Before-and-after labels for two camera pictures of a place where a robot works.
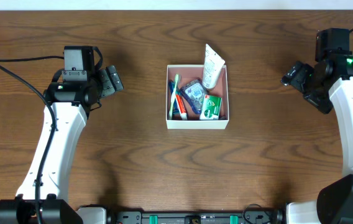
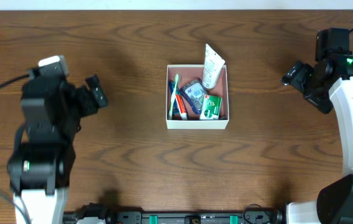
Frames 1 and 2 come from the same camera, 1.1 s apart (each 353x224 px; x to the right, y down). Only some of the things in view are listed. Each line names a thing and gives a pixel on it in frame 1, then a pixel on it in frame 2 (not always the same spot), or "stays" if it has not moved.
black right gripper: (299, 78) stays
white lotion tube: (214, 63) stays
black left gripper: (110, 79) → (87, 98)
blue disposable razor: (176, 111) stays
